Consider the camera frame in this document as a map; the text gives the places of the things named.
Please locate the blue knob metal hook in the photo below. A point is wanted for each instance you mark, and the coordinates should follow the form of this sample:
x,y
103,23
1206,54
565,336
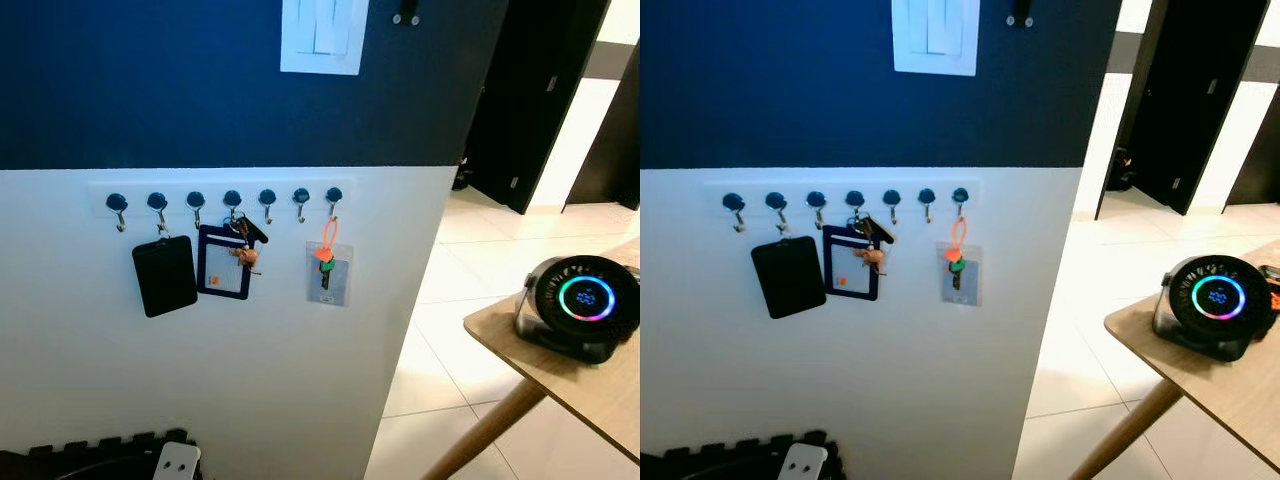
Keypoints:
x,y
334,196
891,198
854,199
195,201
157,202
301,197
117,203
267,198
927,197
776,202
232,199
733,203
960,196
816,200

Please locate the blue card holder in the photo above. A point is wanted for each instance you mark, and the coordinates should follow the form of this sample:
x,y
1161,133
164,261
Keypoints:
x,y
832,264
205,262

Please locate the keys with black fob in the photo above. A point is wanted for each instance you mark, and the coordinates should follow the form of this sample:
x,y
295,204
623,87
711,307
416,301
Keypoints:
x,y
873,232
248,232

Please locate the white hook rail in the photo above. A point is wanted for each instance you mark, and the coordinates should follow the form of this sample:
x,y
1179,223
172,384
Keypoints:
x,y
835,187
215,187

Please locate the black door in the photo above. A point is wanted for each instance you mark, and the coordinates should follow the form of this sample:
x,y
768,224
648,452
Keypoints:
x,y
1180,90
1262,150
615,150
530,90

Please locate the black card holder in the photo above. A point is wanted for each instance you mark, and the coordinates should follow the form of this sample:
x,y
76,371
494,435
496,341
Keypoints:
x,y
788,278
165,277

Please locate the orange black power tool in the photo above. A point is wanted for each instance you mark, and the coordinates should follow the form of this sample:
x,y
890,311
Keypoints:
x,y
1273,285

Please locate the wooden table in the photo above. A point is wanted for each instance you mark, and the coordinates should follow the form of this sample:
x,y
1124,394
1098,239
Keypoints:
x,y
1230,380
590,380

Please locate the white light switch plate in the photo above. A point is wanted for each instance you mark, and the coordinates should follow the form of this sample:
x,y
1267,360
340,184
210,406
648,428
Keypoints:
x,y
935,35
323,35

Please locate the keys on orange loop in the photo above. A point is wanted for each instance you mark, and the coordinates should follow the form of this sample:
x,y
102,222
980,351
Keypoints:
x,y
955,256
324,256

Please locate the clear card holder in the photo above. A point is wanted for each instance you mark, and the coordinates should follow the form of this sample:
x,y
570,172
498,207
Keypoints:
x,y
342,285
972,285

